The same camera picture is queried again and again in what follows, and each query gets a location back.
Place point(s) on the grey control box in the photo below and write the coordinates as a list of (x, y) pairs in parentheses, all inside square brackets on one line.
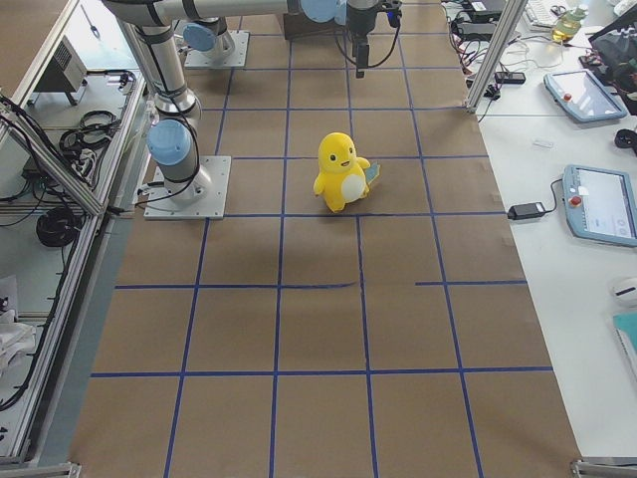
[(65, 73)]

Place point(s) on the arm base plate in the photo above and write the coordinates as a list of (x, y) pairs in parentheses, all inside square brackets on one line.
[(204, 198), (213, 52)]

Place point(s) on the black adapter on table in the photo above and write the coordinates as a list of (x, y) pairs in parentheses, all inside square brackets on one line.
[(526, 211)]

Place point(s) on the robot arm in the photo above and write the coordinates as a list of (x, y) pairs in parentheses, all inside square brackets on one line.
[(317, 11), (154, 49)]

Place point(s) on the dark wooden drawer cabinet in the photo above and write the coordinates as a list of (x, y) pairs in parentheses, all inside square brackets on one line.
[(294, 26)]

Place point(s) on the yellow drink bottle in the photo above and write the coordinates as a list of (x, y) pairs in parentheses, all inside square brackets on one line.
[(568, 24)]

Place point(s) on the upper teach pendant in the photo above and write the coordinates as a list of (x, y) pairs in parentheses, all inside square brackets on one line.
[(583, 97)]

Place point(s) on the aluminium frame post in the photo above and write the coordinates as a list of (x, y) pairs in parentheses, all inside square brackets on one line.
[(509, 20)]

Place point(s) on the lower teach pendant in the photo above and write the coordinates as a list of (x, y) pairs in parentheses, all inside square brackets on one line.
[(599, 205)]

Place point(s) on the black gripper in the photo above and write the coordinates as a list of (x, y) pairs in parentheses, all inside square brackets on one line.
[(358, 21)]

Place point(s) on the yellow plush dinosaur toy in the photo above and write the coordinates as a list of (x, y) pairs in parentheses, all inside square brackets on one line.
[(343, 176)]

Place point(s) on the teach pendant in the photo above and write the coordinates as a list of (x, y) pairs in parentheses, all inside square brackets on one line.
[(599, 205), (583, 97)]

